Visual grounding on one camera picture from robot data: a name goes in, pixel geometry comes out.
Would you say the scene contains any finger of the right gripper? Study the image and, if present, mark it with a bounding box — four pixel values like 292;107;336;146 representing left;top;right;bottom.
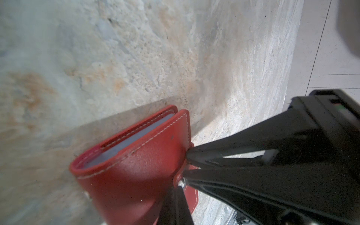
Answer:
184;163;360;225

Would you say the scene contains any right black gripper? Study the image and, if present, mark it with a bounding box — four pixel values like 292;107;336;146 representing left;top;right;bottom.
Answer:
187;89;360;180

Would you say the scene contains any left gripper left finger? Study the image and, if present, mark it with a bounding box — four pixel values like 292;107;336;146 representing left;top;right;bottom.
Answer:
157;187;177;225

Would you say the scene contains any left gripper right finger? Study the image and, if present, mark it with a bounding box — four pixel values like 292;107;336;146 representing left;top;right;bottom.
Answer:
175;187;194;225

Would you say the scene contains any red card holder wallet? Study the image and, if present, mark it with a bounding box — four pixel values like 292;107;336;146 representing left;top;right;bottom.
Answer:
69;105;193;225

